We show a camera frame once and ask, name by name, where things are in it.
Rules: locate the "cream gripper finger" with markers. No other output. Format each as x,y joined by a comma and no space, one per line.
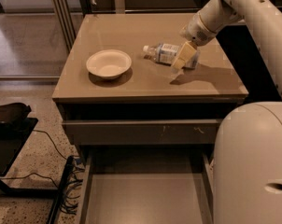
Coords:
186,57

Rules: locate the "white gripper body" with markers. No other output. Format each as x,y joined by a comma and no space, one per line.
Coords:
197,31

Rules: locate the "blue plastic bottle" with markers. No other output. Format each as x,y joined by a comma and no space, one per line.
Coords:
162,53

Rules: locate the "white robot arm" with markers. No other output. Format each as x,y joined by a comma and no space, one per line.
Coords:
247,186

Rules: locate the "grey drawer cabinet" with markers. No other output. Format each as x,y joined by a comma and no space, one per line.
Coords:
147,91

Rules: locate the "top grey drawer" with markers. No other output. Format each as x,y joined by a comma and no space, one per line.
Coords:
147,132

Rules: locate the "open middle grey drawer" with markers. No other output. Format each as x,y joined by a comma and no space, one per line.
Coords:
146,189

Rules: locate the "white bowl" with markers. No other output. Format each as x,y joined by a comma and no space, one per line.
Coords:
109,63

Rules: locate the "black power strip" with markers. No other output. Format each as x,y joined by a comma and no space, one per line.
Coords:
59,195

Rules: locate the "black side table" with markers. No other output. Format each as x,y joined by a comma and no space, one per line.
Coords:
15,128

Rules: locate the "metal frame post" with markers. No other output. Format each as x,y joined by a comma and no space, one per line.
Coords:
63,14

